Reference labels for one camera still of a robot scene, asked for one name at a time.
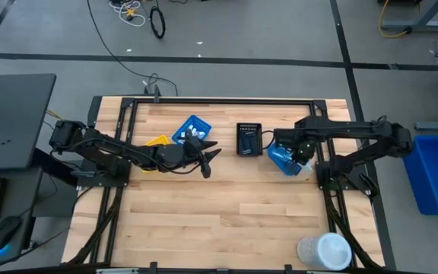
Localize yellow plastic basket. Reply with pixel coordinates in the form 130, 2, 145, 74
141, 134, 172, 174

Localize black plastic basket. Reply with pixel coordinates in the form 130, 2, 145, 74
236, 122, 265, 158

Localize coiled black cable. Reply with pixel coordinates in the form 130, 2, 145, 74
149, 5, 167, 40

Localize black keyboard shelf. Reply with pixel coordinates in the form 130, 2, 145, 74
0, 167, 45, 264

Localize grey metal stand base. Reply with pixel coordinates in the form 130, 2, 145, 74
379, 0, 438, 33

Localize thin yellow cables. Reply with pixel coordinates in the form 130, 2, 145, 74
45, 109, 65, 122

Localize white cable bundle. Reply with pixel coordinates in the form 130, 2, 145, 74
108, 0, 148, 28

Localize black computer mouse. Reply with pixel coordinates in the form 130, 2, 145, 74
0, 215, 23, 253

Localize large blue storage bin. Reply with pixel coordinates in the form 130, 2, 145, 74
401, 135, 438, 217

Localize black camera mount foot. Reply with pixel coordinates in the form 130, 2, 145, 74
144, 83, 163, 104

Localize yellow floor cable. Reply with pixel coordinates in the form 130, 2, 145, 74
377, 0, 411, 40

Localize long black floor cable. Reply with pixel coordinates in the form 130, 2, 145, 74
85, 0, 179, 97

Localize blue translucent plastic container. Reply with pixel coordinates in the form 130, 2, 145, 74
267, 142, 313, 177

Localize small blue slotted basket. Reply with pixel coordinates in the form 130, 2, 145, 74
170, 114, 213, 147

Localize black aluminium table frame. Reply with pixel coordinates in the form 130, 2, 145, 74
61, 94, 388, 274

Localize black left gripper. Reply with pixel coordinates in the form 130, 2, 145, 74
153, 129, 223, 180

